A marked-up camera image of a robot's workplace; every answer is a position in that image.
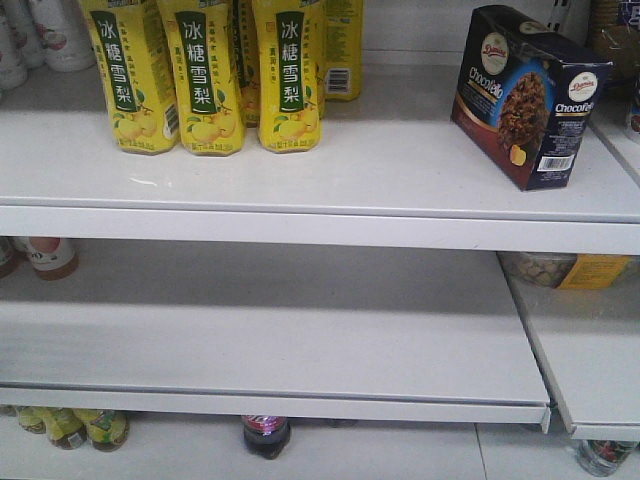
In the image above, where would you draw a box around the dark blue cookie box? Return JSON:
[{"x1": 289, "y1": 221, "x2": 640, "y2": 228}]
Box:
[{"x1": 451, "y1": 5, "x2": 613, "y2": 191}]

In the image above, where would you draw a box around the white store shelving unit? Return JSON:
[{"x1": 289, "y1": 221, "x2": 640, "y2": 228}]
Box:
[{"x1": 1, "y1": 1, "x2": 639, "y2": 479}]

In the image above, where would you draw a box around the dark cola bottle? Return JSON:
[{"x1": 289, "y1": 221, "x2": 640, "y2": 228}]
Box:
[{"x1": 241, "y1": 415, "x2": 291, "y2": 460}]

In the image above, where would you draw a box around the yellow pear drink bottle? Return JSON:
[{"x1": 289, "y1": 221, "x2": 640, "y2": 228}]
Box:
[
  {"x1": 232, "y1": 0, "x2": 260, "y2": 127},
  {"x1": 158, "y1": 1, "x2": 246, "y2": 156},
  {"x1": 325, "y1": 0, "x2": 364, "y2": 101},
  {"x1": 252, "y1": 1, "x2": 324, "y2": 153},
  {"x1": 79, "y1": 1, "x2": 179, "y2": 155}
]

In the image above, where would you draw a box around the rear yellow pear drink bottle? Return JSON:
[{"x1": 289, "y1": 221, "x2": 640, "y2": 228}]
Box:
[
  {"x1": 232, "y1": 0, "x2": 260, "y2": 127},
  {"x1": 325, "y1": 0, "x2": 364, "y2": 101}
]

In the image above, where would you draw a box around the clear cookie tub yellow label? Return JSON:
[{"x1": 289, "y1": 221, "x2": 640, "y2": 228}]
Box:
[{"x1": 497, "y1": 251, "x2": 639, "y2": 290}]

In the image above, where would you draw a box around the peach drink bottle lower shelf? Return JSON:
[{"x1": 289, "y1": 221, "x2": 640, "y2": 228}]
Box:
[{"x1": 12, "y1": 236, "x2": 79, "y2": 281}]

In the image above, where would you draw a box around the green yellow tea bottle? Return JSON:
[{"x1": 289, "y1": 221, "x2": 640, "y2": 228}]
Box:
[
  {"x1": 73, "y1": 408, "x2": 129, "y2": 452},
  {"x1": 16, "y1": 406, "x2": 87, "y2": 450}
]

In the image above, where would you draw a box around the white peach drink bottle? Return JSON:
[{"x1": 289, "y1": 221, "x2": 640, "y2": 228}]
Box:
[
  {"x1": 28, "y1": 0, "x2": 96, "y2": 72},
  {"x1": 1, "y1": 2, "x2": 28, "y2": 91}
]

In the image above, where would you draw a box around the brown cracker package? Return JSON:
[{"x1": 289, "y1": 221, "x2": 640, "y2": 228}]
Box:
[{"x1": 587, "y1": 0, "x2": 639, "y2": 84}]

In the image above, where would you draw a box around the clear water bottle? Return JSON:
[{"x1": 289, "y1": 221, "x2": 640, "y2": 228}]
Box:
[{"x1": 576, "y1": 440, "x2": 639, "y2": 477}]

